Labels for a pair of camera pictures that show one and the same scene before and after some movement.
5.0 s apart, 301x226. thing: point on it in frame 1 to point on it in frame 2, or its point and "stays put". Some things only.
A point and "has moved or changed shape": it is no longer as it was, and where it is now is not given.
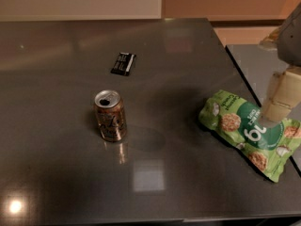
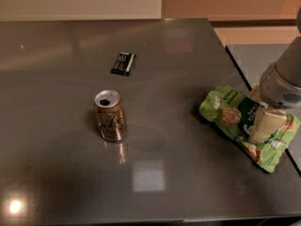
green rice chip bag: (266, 146) has moved or changed shape
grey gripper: (292, 40) to (277, 88)
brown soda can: (111, 116) stays put
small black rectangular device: (123, 63) stays put
